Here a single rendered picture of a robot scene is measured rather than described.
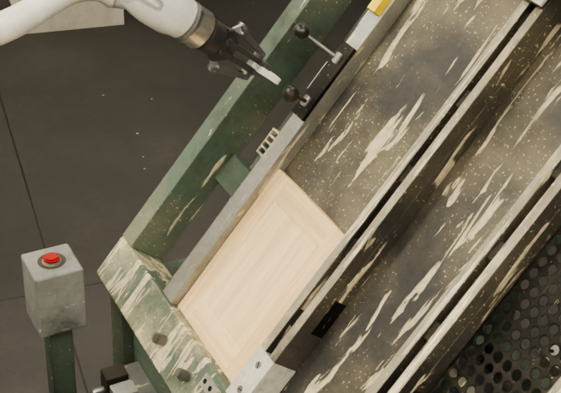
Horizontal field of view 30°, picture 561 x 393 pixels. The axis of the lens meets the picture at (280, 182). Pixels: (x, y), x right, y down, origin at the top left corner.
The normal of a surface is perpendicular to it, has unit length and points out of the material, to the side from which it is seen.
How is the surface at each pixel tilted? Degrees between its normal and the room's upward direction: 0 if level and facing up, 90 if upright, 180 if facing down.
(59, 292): 90
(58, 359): 90
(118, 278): 51
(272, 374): 90
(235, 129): 90
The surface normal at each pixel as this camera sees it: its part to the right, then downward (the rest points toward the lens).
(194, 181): 0.47, 0.49
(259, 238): -0.65, -0.36
